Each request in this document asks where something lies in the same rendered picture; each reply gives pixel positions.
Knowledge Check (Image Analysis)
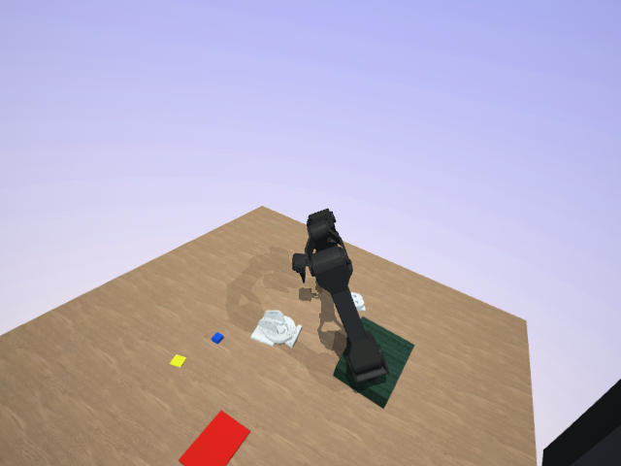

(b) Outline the yellow flat square tile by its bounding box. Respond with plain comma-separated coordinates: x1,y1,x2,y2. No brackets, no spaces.
170,354,186,367

